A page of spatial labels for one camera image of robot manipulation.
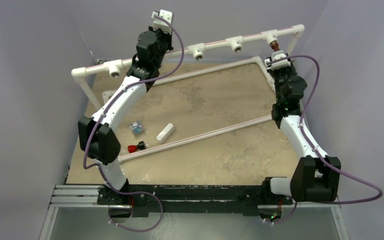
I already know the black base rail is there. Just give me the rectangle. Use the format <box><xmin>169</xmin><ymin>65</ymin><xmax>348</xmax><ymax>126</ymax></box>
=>
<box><xmin>97</xmin><ymin>183</ymin><xmax>293</xmax><ymax>218</ymax></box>

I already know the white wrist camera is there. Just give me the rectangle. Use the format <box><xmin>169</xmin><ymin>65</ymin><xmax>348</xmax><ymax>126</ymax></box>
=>
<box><xmin>264</xmin><ymin>50</ymin><xmax>291</xmax><ymax>70</ymax></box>
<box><xmin>151</xmin><ymin>9</ymin><xmax>174</xmax><ymax>35</ymax></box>

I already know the white PVC pipe frame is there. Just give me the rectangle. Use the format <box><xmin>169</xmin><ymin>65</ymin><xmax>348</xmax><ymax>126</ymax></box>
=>
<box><xmin>70</xmin><ymin>23</ymin><xmax>306</xmax><ymax>163</ymax></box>

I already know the clear blue faucet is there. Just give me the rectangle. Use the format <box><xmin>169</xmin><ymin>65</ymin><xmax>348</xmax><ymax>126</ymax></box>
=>
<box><xmin>129</xmin><ymin>120</ymin><xmax>145</xmax><ymax>136</ymax></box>

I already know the red and black faucet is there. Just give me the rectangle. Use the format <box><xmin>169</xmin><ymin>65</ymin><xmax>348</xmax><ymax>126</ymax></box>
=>
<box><xmin>127</xmin><ymin>141</ymin><xmax>147</xmax><ymax>153</ymax></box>

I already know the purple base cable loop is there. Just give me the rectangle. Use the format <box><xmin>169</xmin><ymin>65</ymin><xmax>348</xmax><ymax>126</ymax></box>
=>
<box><xmin>107</xmin><ymin>192</ymin><xmax>165</xmax><ymax>233</ymax></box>

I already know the aluminium table frame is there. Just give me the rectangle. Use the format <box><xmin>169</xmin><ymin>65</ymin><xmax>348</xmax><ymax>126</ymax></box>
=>
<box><xmin>48</xmin><ymin>58</ymin><xmax>347</xmax><ymax>240</ymax></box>

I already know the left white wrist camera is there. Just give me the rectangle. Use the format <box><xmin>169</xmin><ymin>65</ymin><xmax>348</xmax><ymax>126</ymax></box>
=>
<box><xmin>151</xmin><ymin>9</ymin><xmax>174</xmax><ymax>35</ymax></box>

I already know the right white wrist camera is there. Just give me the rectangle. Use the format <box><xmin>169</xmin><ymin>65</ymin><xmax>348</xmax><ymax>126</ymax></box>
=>
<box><xmin>264</xmin><ymin>50</ymin><xmax>291</xmax><ymax>70</ymax></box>

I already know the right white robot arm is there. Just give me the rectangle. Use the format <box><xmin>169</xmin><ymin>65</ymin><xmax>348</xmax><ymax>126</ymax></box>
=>
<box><xmin>260</xmin><ymin>66</ymin><xmax>341</xmax><ymax>204</ymax></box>

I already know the brown faucet with chrome cap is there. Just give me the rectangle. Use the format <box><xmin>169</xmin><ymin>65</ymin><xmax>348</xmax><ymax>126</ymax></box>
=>
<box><xmin>269</xmin><ymin>40</ymin><xmax>281</xmax><ymax>52</ymax></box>

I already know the white plastic pipe piece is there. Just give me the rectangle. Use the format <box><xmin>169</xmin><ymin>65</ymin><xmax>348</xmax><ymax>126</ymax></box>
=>
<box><xmin>156</xmin><ymin>123</ymin><xmax>175</xmax><ymax>143</ymax></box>

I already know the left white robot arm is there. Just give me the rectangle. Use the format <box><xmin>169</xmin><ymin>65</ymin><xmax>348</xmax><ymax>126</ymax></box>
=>
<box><xmin>77</xmin><ymin>28</ymin><xmax>177</xmax><ymax>205</ymax></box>

